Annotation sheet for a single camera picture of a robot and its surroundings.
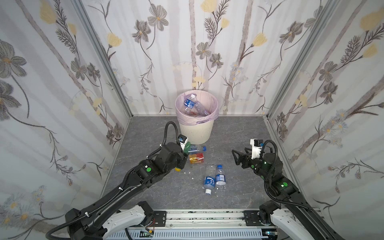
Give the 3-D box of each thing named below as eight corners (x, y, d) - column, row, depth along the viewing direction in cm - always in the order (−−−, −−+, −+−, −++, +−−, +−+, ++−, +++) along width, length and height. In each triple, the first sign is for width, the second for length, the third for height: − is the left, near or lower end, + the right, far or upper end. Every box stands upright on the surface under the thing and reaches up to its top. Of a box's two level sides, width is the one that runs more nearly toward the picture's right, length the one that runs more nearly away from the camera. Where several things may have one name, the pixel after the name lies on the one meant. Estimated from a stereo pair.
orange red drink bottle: (189, 164, 95) (189, 160, 91) (189, 157, 99) (189, 152, 94) (203, 164, 96) (204, 160, 91) (203, 157, 99) (204, 153, 94)
